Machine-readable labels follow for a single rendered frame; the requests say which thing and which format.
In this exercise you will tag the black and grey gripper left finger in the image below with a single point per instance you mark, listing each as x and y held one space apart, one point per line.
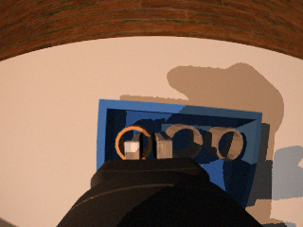
134 147

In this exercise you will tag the bronze metal sleeve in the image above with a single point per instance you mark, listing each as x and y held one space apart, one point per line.
120 144

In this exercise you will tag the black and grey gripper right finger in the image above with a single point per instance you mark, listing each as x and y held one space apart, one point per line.
162 148

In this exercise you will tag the blue crate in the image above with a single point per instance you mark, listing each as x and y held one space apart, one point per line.
234 177

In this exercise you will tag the grey metal sleeve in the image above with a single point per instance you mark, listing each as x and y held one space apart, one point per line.
195 142
232 148

